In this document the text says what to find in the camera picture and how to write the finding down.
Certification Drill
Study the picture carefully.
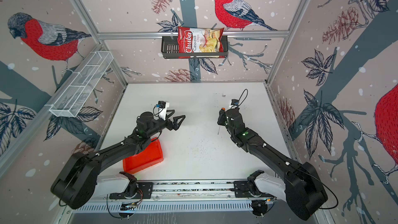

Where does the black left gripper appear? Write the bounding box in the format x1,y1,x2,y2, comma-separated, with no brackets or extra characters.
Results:
147,109,186,139

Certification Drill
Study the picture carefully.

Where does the orange black screwdriver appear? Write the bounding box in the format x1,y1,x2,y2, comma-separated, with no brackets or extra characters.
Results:
217,108,226,135

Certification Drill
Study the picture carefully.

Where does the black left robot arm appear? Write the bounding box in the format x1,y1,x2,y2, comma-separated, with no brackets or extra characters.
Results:
50,110,186,209

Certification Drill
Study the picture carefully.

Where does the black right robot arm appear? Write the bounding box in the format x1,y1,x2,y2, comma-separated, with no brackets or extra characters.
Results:
217,107,328,220

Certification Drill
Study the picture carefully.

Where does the red plastic bin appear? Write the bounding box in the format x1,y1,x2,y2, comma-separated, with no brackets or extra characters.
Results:
123,138,164,174

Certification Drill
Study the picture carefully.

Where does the red cassava chips bag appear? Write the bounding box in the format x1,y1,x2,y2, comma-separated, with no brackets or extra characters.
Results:
177,27,224,52

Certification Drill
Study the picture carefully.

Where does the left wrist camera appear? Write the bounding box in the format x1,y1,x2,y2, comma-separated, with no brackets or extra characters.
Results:
154,101,170,120

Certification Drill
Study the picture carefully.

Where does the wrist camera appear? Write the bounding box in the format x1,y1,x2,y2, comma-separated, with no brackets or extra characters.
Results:
229,99,240,109
154,101,170,120

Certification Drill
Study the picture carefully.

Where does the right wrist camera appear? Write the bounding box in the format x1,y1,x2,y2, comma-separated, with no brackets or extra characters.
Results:
229,99,240,109

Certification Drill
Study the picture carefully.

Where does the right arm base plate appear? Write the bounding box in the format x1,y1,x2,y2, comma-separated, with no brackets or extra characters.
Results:
230,180,275,198

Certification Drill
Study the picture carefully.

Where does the aluminium mounting rail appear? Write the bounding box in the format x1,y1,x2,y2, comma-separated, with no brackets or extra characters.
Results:
90,178,277,201

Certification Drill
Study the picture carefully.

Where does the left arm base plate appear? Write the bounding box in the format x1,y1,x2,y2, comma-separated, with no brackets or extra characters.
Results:
108,181,153,200

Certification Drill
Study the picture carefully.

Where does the black wall basket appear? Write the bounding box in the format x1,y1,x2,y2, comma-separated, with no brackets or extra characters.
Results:
161,35,229,59

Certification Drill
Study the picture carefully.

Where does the white slotted cable duct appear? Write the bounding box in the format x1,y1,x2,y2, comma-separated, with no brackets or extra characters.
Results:
74,200,253,214

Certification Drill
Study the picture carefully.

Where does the white wire mesh shelf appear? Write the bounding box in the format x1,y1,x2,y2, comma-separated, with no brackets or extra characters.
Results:
49,51,114,117

